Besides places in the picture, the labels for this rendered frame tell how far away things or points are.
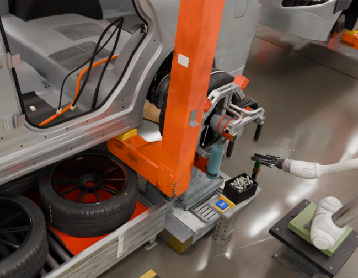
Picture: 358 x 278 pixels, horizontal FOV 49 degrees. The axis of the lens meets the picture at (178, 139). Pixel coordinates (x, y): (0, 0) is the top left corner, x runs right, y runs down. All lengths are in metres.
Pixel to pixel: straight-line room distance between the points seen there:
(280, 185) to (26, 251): 2.35
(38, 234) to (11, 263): 0.22
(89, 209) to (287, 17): 3.50
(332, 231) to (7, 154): 1.94
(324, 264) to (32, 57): 2.60
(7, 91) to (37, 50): 1.23
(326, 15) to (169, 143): 3.26
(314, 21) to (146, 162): 3.16
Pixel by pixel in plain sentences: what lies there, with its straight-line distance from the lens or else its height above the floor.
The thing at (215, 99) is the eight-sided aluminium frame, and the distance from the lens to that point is 2.57.
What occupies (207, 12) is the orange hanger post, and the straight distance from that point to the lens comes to 1.97.
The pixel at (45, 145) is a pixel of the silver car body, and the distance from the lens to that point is 2.35.
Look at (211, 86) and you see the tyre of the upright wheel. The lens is 2.62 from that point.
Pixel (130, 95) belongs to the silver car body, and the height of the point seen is 1.02.
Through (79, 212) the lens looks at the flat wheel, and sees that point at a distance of 2.50.
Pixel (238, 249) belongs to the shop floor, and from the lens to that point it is 3.10.
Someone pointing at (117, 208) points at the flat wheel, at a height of 0.49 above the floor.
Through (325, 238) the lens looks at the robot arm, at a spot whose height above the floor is 0.56.
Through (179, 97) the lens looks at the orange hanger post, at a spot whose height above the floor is 1.25.
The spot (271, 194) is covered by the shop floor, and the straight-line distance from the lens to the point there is 3.65.
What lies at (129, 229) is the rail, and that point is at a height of 0.38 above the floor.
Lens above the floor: 2.30
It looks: 35 degrees down
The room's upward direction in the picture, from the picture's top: 9 degrees clockwise
